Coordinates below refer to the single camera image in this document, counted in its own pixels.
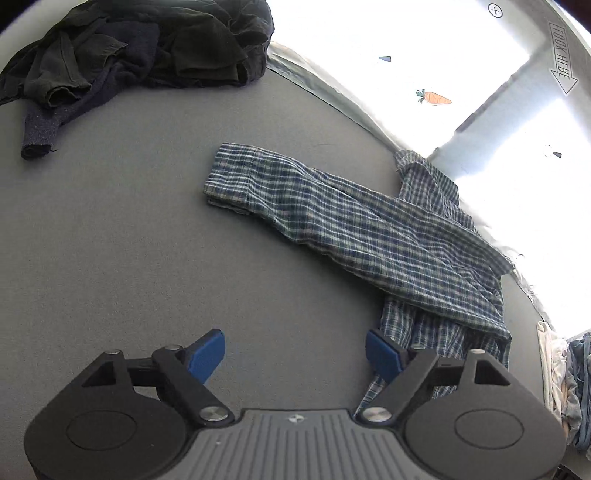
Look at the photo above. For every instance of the navy knit garment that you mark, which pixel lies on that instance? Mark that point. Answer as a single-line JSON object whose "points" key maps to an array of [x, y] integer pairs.
{"points": [[46, 130]]}

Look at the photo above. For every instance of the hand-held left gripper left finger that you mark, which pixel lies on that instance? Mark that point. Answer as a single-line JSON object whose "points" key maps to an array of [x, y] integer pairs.
{"points": [[208, 353]]}

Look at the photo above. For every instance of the blue plaid shirt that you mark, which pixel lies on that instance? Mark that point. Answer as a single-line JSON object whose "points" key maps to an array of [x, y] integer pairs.
{"points": [[369, 230]]}

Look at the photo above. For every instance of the blue jeans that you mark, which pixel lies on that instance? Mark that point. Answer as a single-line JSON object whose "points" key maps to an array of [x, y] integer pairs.
{"points": [[581, 369]]}

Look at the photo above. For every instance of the white garment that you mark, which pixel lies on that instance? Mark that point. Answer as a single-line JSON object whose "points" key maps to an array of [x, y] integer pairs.
{"points": [[551, 360]]}

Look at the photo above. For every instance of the white printed sheet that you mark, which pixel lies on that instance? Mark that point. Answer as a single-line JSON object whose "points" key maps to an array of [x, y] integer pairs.
{"points": [[461, 55]]}

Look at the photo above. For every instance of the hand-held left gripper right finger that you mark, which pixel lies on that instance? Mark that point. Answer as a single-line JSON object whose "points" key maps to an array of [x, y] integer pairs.
{"points": [[383, 354]]}

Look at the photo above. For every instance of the black garment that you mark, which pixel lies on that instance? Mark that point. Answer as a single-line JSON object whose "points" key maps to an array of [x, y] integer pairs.
{"points": [[194, 37]]}

